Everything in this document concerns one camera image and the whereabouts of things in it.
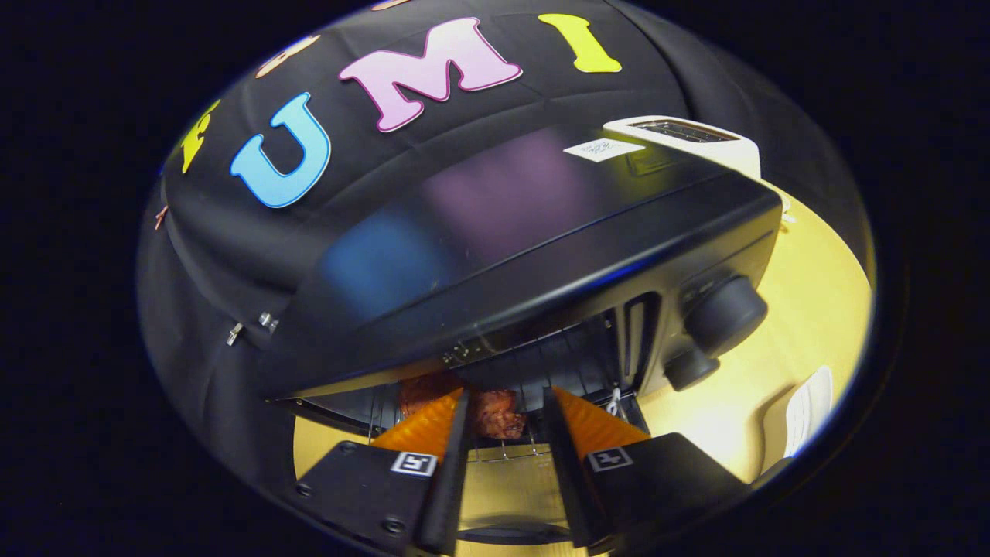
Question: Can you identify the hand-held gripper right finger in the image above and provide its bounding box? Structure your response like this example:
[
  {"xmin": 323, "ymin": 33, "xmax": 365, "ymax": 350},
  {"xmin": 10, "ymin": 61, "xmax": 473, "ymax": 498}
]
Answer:
[{"xmin": 541, "ymin": 385, "xmax": 751, "ymax": 554}]

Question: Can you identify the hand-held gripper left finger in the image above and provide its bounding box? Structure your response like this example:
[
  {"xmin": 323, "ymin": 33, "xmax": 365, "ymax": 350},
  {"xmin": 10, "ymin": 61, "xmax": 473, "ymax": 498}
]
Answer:
[{"xmin": 286, "ymin": 387, "xmax": 473, "ymax": 556}]

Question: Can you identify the reddish-brown meat slice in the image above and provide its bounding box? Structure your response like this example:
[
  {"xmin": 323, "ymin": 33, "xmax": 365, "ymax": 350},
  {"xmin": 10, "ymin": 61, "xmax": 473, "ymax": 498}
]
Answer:
[{"xmin": 398, "ymin": 373, "xmax": 528, "ymax": 442}]

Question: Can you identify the black toaster oven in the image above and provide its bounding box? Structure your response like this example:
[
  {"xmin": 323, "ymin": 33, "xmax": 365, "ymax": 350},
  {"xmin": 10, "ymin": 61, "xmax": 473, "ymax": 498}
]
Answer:
[{"xmin": 259, "ymin": 128, "xmax": 783, "ymax": 547}]

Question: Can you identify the white pop-up toaster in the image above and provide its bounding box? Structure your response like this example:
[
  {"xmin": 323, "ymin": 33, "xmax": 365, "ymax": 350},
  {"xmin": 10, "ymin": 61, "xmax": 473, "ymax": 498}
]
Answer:
[{"xmin": 603, "ymin": 116, "xmax": 763, "ymax": 180}]

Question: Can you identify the white rectangular dish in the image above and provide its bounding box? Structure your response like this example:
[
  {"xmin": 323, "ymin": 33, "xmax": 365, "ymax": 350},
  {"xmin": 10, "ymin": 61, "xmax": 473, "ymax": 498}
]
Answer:
[{"xmin": 783, "ymin": 365, "xmax": 835, "ymax": 459}]

